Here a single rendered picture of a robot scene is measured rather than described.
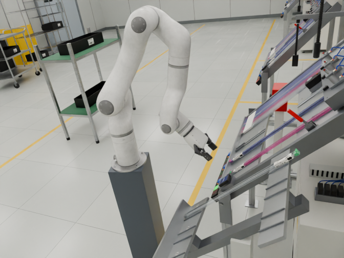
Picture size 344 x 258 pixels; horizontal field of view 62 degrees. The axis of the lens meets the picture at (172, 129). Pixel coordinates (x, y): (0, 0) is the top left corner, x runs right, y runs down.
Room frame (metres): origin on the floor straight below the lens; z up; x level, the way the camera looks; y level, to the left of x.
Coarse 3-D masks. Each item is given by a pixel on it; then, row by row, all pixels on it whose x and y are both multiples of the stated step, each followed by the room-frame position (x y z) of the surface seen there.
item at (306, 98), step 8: (320, 88) 1.07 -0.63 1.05; (304, 96) 1.13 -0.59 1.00; (312, 96) 1.06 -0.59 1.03; (320, 96) 1.00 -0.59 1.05; (304, 104) 1.06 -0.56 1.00; (320, 104) 0.94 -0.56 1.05; (312, 112) 0.93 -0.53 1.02; (328, 112) 0.84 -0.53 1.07; (336, 112) 0.80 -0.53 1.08; (320, 120) 0.83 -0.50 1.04; (304, 128) 0.87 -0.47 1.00; (296, 136) 0.86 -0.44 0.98
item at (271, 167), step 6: (294, 156) 0.65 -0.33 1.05; (264, 168) 0.69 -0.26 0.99; (270, 168) 0.67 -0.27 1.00; (258, 174) 0.69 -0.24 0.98; (264, 174) 0.68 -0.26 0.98; (246, 180) 0.71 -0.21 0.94; (252, 180) 0.70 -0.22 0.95; (234, 186) 0.73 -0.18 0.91; (240, 186) 0.71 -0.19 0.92; (222, 192) 0.75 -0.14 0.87; (228, 192) 0.73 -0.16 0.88; (216, 198) 0.75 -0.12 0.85; (204, 204) 0.77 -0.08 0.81; (192, 210) 0.79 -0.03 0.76; (198, 210) 0.78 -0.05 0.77; (186, 216) 0.80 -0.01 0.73
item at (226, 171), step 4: (244, 120) 1.49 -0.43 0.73; (240, 128) 1.39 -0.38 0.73; (240, 132) 1.36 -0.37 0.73; (236, 136) 1.33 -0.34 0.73; (240, 136) 1.33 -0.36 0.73; (236, 140) 1.28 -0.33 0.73; (236, 144) 1.25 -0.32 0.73; (232, 148) 1.21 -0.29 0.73; (232, 152) 1.18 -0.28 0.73; (232, 156) 1.15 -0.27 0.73; (228, 160) 1.11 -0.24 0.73; (228, 164) 1.09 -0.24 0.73; (228, 168) 1.06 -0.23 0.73; (224, 172) 1.03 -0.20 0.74; (228, 172) 1.04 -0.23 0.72; (224, 176) 1.01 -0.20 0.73; (220, 180) 0.98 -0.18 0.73
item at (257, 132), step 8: (264, 120) 1.27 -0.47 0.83; (256, 128) 1.25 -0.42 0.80; (264, 128) 1.17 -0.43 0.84; (248, 136) 1.25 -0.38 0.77; (256, 136) 1.16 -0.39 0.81; (264, 136) 1.09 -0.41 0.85; (240, 144) 1.24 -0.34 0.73; (248, 144) 1.15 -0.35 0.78; (240, 152) 1.15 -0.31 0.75; (248, 152) 1.07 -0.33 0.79; (256, 152) 1.00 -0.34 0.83; (240, 160) 1.06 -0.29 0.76; (256, 160) 0.93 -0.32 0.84; (232, 168) 1.05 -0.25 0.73; (248, 168) 0.93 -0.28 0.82
